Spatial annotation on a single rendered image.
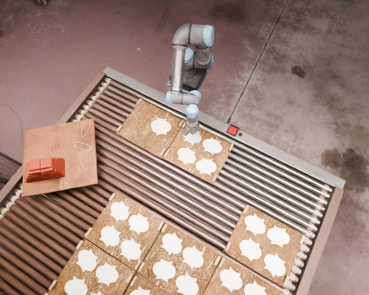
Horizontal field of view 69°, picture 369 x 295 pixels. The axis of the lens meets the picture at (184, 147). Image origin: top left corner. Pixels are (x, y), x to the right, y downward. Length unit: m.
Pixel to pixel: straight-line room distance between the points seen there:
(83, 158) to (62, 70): 2.09
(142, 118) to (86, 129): 0.42
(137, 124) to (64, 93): 1.74
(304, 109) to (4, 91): 3.67
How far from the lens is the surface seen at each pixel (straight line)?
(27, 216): 2.19
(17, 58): 4.33
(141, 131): 2.08
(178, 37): 1.73
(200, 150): 1.98
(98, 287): 1.94
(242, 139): 2.07
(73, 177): 1.98
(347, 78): 3.94
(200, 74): 2.29
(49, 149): 2.13
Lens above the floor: 2.78
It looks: 68 degrees down
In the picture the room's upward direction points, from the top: 4 degrees counter-clockwise
